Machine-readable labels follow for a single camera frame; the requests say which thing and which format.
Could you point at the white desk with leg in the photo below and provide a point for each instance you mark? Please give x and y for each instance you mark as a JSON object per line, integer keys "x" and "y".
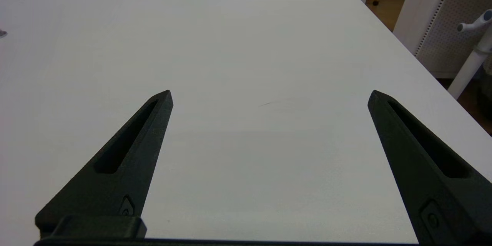
{"x": 471, "y": 65}

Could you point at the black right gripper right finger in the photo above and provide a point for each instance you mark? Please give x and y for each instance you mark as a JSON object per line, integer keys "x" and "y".
{"x": 415, "y": 161}

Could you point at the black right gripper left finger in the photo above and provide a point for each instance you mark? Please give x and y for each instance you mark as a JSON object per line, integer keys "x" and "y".
{"x": 134, "y": 161}

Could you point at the white perforated pegboard panel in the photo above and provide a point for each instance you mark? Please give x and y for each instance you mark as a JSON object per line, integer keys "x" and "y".
{"x": 442, "y": 19}

